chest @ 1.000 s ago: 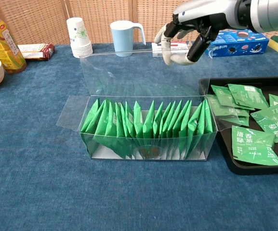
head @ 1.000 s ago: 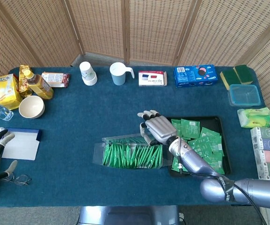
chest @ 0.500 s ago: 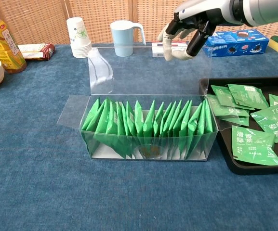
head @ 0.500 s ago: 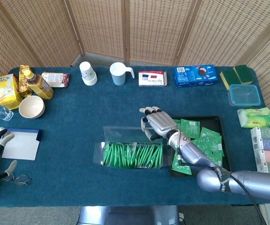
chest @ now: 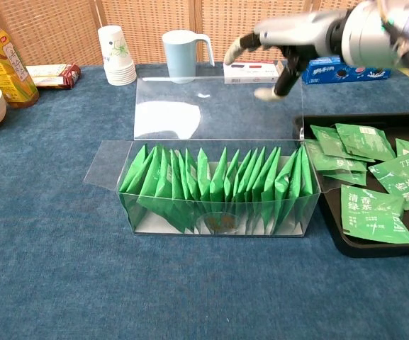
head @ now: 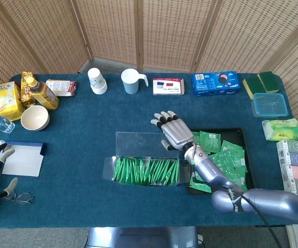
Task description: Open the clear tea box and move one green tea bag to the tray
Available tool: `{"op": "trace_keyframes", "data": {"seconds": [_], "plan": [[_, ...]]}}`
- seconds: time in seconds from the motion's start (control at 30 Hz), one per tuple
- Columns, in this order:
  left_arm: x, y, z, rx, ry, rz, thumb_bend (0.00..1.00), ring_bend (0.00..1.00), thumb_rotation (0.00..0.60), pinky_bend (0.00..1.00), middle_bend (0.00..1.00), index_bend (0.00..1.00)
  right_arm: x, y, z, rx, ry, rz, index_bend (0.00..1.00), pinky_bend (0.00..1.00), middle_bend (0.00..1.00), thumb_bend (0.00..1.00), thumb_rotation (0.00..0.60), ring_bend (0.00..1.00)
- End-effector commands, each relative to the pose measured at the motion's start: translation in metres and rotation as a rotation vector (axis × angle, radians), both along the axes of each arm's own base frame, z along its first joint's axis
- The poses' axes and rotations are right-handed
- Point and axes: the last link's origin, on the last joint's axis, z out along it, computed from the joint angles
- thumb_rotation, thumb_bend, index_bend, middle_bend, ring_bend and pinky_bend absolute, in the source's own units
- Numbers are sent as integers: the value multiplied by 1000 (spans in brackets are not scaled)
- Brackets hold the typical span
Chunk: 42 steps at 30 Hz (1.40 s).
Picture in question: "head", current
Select stack of paper cups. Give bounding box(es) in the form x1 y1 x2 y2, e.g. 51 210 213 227
87 67 108 95

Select white blue open paper box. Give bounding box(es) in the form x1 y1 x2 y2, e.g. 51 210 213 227
1 141 47 178

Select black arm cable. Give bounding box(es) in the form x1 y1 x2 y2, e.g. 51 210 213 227
226 185 281 248

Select light blue handled mug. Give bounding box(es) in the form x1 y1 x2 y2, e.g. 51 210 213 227
120 68 149 95

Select blue plastic container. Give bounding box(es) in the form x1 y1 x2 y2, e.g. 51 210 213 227
250 92 289 118

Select yellow snack box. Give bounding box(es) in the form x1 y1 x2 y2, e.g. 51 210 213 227
0 81 25 122

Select brown white biscuit box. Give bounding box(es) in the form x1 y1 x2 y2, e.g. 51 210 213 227
45 79 79 97

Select green wet wipes pack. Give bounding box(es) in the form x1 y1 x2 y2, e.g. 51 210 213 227
261 118 298 142

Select thin frame eyeglasses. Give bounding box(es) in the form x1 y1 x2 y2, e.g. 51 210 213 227
3 190 36 206

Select clear plastic box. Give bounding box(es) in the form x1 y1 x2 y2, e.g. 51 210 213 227
102 131 192 187

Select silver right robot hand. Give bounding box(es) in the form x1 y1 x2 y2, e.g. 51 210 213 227
150 110 195 152

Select pastel tissue multipack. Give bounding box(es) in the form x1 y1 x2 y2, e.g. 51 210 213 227
276 140 298 194

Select yellow drink bottle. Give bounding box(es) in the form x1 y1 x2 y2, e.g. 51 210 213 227
26 76 60 111

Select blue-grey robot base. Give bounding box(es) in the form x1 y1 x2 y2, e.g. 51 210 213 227
85 226 198 248

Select blue table cloth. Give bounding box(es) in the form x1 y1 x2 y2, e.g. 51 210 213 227
0 73 298 229

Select black plastic tray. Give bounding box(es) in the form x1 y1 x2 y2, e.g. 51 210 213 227
185 128 256 196

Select white red blue card box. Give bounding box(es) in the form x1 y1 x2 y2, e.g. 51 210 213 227
152 78 185 96

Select rattan folding screen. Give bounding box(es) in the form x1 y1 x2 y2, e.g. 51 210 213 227
0 0 298 181

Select yellow printed snack packet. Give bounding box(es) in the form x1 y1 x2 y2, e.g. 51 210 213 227
20 71 38 108

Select yellow green sponge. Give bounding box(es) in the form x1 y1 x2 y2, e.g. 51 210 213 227
257 71 281 94
242 76 266 100

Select blue cookie box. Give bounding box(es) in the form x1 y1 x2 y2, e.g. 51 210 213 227
191 71 241 98

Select beige bowl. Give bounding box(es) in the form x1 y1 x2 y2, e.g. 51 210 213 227
20 105 51 132

